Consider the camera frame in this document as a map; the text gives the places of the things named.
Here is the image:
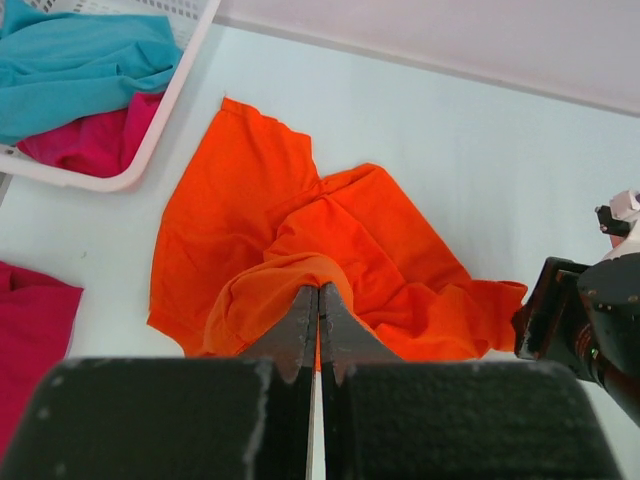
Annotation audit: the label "white plastic mesh basket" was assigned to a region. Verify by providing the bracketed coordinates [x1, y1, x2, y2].
[1, 1, 219, 192]

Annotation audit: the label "folded red t shirt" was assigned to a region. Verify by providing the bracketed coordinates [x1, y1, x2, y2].
[1, 263, 83, 452]

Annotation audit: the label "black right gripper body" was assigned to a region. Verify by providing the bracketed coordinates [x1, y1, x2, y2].
[529, 249, 640, 396]

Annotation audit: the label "pink t shirt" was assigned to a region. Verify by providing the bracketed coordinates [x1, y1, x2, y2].
[17, 92, 163, 178]

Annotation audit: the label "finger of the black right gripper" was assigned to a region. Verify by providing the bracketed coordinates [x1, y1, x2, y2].
[511, 257, 585, 361]

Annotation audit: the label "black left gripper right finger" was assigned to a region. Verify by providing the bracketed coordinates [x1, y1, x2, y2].
[319, 284, 621, 479]

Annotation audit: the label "teal t shirt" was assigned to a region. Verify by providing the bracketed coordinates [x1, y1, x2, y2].
[1, 1, 182, 145]

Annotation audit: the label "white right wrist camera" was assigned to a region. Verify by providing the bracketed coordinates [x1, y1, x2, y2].
[595, 189, 639, 260]

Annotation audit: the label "orange t shirt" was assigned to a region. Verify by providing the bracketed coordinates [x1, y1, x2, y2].
[148, 99, 526, 361]

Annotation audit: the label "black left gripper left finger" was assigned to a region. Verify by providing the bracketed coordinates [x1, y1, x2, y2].
[1, 287, 319, 479]

